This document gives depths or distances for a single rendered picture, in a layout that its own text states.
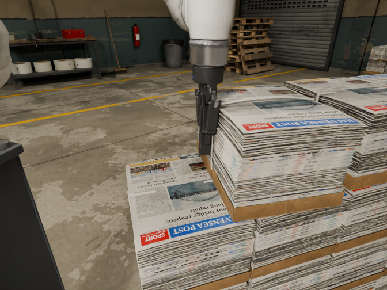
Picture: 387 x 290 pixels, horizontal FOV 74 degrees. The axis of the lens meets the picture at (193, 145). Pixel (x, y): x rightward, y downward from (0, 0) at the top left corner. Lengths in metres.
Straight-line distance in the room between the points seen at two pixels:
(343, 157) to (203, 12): 0.44
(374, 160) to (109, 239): 1.50
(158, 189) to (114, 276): 0.95
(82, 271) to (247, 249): 1.17
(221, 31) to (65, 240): 1.62
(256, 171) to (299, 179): 0.12
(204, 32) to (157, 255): 0.49
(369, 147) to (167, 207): 0.54
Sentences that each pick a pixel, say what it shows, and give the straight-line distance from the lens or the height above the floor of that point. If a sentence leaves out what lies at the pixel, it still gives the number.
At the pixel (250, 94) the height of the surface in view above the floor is 1.06.
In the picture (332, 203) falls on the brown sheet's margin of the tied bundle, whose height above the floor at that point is 0.85.
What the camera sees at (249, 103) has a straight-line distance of 0.70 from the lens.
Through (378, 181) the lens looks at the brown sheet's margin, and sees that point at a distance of 0.89.
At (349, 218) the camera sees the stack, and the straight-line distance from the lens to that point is 0.90.
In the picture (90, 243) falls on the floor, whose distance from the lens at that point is 1.83.
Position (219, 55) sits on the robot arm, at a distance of 0.59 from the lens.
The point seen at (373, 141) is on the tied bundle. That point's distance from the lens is 0.79.
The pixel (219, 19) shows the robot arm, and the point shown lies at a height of 1.26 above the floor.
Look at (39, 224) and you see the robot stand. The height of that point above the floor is 0.77.
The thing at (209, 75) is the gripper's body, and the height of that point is 1.14.
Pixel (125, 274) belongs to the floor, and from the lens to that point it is 1.62.
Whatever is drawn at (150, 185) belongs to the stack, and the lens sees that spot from 0.75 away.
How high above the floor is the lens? 1.26
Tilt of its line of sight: 26 degrees down
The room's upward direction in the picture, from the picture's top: straight up
